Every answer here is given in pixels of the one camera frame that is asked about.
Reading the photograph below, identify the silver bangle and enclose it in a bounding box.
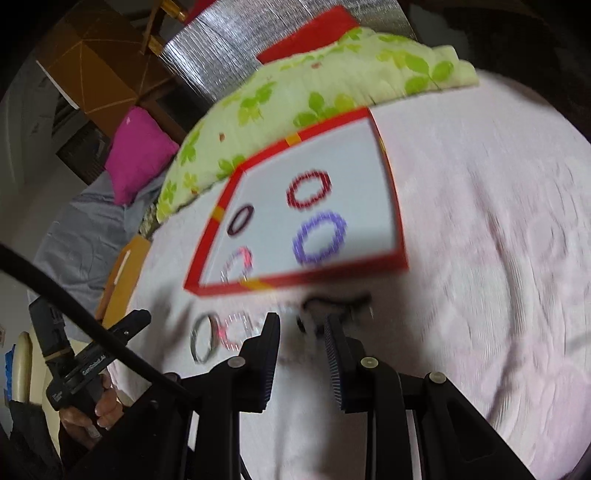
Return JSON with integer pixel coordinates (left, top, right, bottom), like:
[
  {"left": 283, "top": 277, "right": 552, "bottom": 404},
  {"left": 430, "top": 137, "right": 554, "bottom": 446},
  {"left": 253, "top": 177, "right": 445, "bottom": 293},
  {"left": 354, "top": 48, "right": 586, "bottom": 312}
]
[{"left": 189, "top": 312, "right": 219, "bottom": 364}]

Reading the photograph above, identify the magenta pillow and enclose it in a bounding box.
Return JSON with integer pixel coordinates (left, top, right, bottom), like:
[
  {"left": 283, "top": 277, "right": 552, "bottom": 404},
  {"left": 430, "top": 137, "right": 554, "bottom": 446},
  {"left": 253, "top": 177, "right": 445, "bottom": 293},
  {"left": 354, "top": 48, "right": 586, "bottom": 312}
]
[{"left": 105, "top": 106, "right": 179, "bottom": 206}]

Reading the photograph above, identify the brown wooden cabinet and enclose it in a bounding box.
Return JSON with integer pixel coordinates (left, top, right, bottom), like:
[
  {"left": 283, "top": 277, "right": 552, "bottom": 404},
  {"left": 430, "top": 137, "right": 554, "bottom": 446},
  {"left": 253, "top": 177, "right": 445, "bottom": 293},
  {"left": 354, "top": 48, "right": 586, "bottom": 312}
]
[{"left": 36, "top": 1, "right": 184, "bottom": 142}]

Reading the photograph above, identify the red cushion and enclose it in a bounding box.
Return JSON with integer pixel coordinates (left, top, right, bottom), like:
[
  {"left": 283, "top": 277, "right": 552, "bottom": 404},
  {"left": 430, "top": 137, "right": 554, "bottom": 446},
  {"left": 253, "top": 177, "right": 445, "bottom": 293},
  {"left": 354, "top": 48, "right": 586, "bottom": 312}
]
[{"left": 256, "top": 5, "right": 360, "bottom": 64}]

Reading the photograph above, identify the purple bead bracelet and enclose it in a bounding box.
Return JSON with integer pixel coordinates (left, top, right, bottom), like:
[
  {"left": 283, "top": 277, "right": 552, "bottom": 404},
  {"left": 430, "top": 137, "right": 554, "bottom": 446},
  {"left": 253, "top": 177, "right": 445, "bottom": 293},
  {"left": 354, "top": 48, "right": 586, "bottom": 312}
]
[{"left": 291, "top": 210, "right": 349, "bottom": 267}]

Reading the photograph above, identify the black hair tie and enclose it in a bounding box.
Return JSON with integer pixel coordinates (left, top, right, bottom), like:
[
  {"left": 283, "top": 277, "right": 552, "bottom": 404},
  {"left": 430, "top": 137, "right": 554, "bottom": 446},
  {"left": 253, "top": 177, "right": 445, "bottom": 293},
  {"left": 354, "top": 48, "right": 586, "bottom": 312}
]
[{"left": 294, "top": 293, "right": 374, "bottom": 338}]

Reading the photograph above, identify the black cable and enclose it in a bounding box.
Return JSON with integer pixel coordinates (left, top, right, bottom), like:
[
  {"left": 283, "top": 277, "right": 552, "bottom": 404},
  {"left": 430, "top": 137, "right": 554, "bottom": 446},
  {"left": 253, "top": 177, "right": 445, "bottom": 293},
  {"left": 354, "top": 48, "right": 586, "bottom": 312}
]
[{"left": 0, "top": 241, "right": 187, "bottom": 393}]

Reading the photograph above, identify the pink lilac small bead bracelet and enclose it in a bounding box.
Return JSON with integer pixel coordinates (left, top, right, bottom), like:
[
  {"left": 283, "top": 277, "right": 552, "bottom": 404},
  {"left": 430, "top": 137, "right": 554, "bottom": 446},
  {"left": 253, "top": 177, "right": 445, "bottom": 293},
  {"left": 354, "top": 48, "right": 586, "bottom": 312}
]
[{"left": 219, "top": 245, "right": 256, "bottom": 285}]

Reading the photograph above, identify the green floral pillow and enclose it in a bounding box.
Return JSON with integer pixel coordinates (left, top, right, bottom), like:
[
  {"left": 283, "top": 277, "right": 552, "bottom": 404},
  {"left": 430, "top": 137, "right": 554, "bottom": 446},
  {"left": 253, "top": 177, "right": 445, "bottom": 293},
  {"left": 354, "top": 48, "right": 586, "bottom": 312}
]
[{"left": 155, "top": 27, "right": 479, "bottom": 222}]

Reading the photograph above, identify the pink translucent bead bracelet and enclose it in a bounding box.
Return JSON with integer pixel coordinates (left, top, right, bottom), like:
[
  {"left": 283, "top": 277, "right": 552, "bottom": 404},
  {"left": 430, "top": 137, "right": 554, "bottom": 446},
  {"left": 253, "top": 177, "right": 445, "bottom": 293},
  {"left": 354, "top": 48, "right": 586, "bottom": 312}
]
[{"left": 216, "top": 311, "right": 256, "bottom": 352}]

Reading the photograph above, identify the person's left hand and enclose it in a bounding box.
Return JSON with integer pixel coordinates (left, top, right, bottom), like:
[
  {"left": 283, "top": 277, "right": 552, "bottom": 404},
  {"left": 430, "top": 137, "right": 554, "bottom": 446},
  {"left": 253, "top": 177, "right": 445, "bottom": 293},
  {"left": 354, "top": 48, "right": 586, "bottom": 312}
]
[{"left": 59, "top": 371, "right": 123, "bottom": 449}]

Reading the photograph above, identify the red shallow box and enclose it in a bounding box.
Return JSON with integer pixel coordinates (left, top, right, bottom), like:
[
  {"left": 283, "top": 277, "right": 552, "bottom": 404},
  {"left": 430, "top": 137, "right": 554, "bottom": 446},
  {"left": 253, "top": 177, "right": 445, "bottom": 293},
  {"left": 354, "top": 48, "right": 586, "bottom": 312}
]
[{"left": 184, "top": 108, "right": 408, "bottom": 297}]

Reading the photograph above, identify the grey blanket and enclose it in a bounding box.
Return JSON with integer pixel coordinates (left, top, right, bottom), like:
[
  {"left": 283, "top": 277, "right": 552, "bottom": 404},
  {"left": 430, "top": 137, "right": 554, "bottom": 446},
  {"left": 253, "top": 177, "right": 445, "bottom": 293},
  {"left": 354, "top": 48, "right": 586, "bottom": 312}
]
[{"left": 33, "top": 172, "right": 165, "bottom": 313}]

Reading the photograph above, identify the cream leather cushion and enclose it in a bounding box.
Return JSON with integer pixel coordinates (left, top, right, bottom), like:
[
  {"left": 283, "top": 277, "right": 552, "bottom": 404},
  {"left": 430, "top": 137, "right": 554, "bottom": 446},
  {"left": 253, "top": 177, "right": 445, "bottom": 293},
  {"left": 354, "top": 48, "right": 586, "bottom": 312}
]
[{"left": 11, "top": 331, "right": 33, "bottom": 403}]

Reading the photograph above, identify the maroon hair band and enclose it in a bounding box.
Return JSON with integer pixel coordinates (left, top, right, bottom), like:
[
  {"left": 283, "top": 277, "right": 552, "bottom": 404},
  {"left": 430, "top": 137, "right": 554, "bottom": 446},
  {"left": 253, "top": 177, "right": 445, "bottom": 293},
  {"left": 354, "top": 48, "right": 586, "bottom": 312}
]
[{"left": 226, "top": 203, "right": 254, "bottom": 237}]

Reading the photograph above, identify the silver foil insulation sheet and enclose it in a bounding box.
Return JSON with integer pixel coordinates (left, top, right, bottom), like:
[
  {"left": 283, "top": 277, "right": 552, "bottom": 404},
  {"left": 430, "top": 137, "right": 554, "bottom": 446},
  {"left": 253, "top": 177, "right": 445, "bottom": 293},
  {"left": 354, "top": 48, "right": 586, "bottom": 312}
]
[{"left": 147, "top": 1, "right": 416, "bottom": 110}]

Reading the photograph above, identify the dark red bead bracelet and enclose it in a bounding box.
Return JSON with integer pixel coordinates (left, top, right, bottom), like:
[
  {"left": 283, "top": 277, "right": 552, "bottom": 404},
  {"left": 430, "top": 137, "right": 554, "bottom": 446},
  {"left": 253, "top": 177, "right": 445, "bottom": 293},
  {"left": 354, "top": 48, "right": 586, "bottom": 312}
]
[{"left": 285, "top": 169, "right": 334, "bottom": 211}]

